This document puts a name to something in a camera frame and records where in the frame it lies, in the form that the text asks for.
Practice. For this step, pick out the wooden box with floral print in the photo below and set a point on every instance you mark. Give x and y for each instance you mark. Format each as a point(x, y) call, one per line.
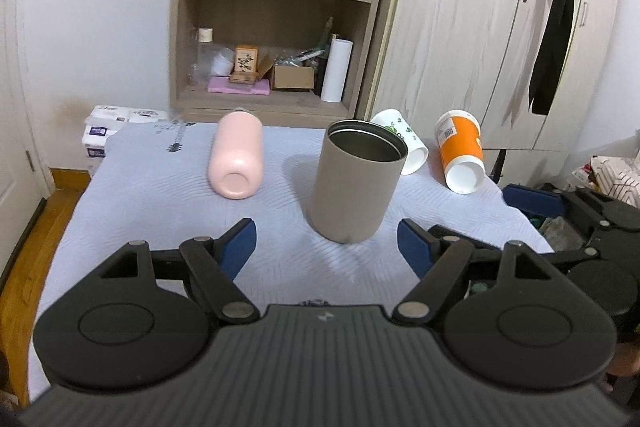
point(246, 62)

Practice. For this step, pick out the white tissue pack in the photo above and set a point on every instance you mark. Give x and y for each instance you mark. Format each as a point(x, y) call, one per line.
point(147, 114)
point(100, 127)

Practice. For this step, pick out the wooden open shelf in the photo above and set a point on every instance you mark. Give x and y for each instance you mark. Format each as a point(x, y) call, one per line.
point(280, 17)

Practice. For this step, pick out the open cardboard box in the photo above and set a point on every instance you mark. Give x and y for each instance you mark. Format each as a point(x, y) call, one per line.
point(292, 78)

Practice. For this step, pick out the white door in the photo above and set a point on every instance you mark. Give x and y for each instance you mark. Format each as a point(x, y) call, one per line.
point(15, 82)

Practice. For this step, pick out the white cup with green print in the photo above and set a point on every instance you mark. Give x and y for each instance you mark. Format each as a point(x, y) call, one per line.
point(409, 142)

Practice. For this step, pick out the flat pink box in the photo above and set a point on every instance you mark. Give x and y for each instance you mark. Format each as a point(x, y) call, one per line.
point(235, 86)

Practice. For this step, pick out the small white cup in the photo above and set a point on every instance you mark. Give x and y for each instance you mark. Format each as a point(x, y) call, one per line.
point(222, 63)

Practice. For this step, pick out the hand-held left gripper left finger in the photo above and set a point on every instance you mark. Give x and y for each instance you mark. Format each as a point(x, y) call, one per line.
point(239, 248)

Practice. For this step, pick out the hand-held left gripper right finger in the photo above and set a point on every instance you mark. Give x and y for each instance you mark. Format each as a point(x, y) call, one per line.
point(413, 248)

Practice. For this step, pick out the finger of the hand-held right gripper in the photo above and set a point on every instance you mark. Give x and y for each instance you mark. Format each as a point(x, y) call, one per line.
point(580, 252)
point(533, 202)

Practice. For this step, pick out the black ribbon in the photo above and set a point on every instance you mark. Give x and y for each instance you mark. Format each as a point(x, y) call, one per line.
point(552, 42)

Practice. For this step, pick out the pink bottle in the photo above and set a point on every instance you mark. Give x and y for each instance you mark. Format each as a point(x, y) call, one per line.
point(236, 152)

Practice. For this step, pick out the clear bottle with cream cap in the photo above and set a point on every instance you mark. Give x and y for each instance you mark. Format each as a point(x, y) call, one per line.
point(202, 57)

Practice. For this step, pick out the white paper roll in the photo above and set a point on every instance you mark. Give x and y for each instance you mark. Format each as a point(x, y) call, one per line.
point(336, 72)

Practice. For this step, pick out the dark glass bottle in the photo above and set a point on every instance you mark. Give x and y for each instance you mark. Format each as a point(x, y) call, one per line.
point(323, 67)

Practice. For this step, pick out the orange and white paper cup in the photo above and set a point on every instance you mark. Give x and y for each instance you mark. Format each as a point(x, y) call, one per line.
point(461, 147)

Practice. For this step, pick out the light wooden wardrobe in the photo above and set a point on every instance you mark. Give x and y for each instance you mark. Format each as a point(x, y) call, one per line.
point(450, 47)

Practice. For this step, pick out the grey steel tumbler cup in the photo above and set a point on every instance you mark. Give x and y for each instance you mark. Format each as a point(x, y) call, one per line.
point(350, 187)

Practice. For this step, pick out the patterned cloth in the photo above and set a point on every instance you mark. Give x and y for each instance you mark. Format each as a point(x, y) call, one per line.
point(612, 177)

